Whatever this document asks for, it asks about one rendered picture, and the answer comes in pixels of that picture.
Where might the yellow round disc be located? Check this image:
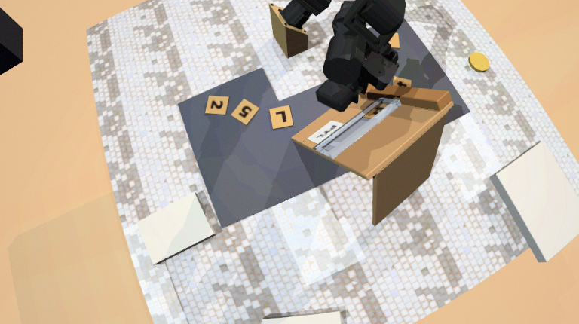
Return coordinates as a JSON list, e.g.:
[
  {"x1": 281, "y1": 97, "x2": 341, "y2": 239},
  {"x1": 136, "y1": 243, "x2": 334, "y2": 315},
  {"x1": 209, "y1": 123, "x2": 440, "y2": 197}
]
[{"x1": 468, "y1": 52, "x2": 489, "y2": 72}]

